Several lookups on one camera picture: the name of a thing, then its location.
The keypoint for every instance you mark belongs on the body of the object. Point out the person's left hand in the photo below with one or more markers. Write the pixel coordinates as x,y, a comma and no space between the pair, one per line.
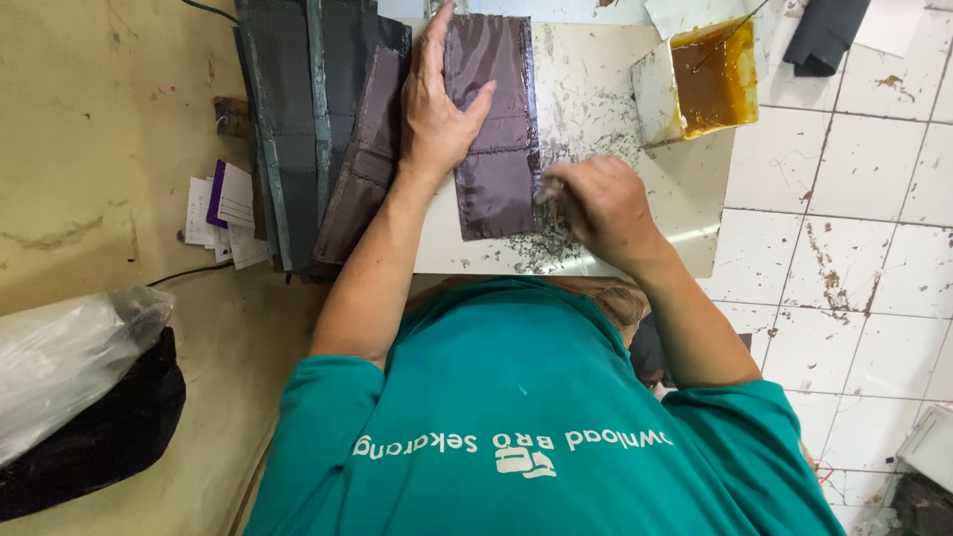
435,126

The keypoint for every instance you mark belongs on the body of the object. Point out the person's right hand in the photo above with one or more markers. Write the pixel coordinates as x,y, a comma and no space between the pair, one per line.
610,208

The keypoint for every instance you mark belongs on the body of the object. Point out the person's right fingers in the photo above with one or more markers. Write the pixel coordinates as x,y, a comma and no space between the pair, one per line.
569,186

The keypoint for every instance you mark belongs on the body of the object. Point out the small glue brush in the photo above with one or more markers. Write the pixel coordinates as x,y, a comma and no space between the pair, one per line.
543,193

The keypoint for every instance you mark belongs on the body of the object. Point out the brown shiny fabric piece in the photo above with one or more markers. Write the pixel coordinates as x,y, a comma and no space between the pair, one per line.
495,171

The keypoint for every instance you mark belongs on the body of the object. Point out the white glue-stained work board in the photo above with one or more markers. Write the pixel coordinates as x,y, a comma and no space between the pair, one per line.
595,97

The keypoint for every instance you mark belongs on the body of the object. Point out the white tray of brown glue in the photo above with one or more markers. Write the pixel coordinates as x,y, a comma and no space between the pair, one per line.
707,82

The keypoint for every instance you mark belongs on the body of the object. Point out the thin stick in glue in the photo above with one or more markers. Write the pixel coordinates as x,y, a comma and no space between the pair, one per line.
726,37

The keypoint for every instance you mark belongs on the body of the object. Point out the teal printed shirt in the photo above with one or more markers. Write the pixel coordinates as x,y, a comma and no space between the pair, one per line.
521,417

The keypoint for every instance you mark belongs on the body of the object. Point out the stack of dark fabric pieces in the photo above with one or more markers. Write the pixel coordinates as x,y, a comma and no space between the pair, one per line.
313,126

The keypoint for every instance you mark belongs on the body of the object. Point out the dark grey folded cloth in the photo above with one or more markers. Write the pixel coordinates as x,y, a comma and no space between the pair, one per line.
823,33

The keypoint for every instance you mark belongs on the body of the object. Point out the pile of white paper tags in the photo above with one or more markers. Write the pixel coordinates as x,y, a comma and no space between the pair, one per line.
238,201

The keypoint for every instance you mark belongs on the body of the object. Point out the purple card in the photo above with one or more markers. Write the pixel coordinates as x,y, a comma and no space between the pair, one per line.
217,197

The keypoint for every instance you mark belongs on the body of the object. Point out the white paper sheet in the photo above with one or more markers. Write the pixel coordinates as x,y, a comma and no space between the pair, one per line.
890,26

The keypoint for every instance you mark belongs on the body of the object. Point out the white box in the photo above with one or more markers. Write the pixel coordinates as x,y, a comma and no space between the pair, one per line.
931,447

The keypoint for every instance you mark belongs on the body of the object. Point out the black bag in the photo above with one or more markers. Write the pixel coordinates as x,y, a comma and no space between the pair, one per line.
104,439

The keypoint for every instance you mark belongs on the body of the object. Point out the clear plastic bag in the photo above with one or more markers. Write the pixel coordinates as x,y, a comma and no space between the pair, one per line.
67,357

